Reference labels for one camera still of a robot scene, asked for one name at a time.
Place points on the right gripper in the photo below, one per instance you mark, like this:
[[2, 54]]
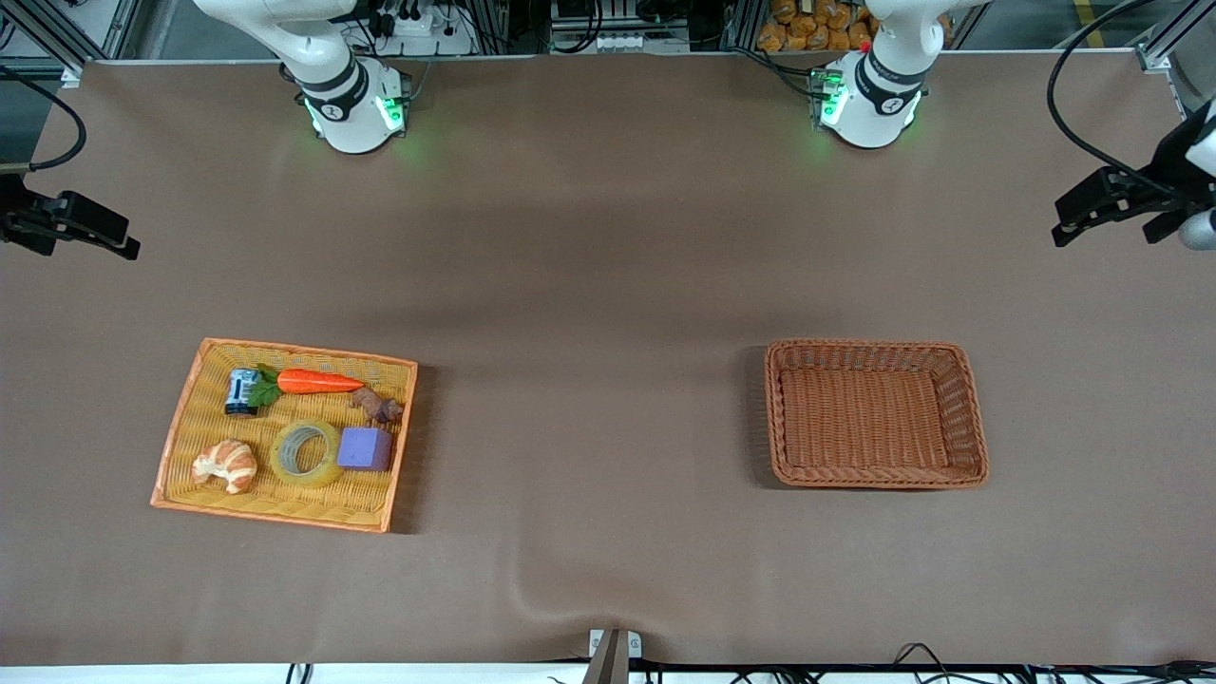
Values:
[[21, 224]]

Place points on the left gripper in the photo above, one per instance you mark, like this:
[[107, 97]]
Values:
[[1146, 193]]

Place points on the yellow tape roll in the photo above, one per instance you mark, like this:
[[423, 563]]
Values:
[[285, 470]]

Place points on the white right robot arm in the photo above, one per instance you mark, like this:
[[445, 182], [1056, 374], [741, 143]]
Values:
[[351, 114]]

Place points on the small blue can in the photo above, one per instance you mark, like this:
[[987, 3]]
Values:
[[241, 391]]

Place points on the orange toy carrot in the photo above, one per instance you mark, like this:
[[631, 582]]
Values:
[[318, 382]]

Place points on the toy croissant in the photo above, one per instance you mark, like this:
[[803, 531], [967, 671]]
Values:
[[226, 465]]

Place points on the brown toy figure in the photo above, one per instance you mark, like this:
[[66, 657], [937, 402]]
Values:
[[378, 407]]

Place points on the brown wicker basket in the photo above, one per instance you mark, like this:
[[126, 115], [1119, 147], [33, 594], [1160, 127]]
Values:
[[874, 418]]

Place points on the orange woven tray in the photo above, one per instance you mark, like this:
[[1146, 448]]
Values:
[[304, 503]]

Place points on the purple foam block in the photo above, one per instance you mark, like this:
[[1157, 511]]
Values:
[[365, 449]]

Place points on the bag of orange buns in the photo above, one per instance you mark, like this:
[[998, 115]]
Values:
[[812, 28]]

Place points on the white power strip with plugs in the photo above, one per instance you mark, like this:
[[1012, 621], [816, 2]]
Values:
[[423, 28]]

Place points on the aluminium frame profile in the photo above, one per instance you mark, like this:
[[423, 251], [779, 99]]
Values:
[[1173, 38], [57, 33]]

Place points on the metal table bracket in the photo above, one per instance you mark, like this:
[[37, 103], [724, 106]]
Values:
[[615, 655]]

